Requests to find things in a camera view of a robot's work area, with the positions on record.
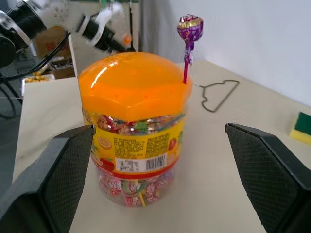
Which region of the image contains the yellow and green sponge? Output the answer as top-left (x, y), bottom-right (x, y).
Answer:
top-left (290, 111), bottom-right (311, 143)

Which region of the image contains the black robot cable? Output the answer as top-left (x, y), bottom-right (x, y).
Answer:
top-left (0, 33), bottom-right (71, 81)

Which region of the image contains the purple wrapped lollipop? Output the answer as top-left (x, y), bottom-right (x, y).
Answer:
top-left (177, 14), bottom-right (204, 85)

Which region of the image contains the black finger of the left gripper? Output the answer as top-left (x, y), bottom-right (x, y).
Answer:
top-left (112, 40), bottom-right (136, 53)

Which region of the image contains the grey wire hanger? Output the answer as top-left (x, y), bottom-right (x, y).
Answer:
top-left (192, 79), bottom-right (241, 114)

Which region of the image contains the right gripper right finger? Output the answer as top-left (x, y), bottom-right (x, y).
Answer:
top-left (225, 123), bottom-right (311, 233)

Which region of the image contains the small open cardboard box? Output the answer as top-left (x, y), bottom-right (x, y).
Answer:
top-left (49, 58), bottom-right (75, 80)

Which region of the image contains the black stand pole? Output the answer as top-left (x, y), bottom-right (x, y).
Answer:
top-left (128, 0), bottom-right (136, 52)

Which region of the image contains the clear jar with orange lid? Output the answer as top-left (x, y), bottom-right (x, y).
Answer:
top-left (77, 51), bottom-right (193, 208)

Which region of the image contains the brown cardboard box red print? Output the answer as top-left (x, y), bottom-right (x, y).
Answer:
top-left (33, 25), bottom-right (72, 58)

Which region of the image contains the tray of gold candies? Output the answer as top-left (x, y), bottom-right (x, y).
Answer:
top-left (21, 71), bottom-right (54, 84)

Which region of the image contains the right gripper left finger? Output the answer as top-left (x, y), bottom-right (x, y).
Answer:
top-left (0, 125), bottom-right (95, 233)

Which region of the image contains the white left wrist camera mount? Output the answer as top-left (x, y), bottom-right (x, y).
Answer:
top-left (77, 3), bottom-right (123, 47)

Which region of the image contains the orange lollipop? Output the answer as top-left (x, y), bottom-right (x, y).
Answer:
top-left (122, 33), bottom-right (134, 47)

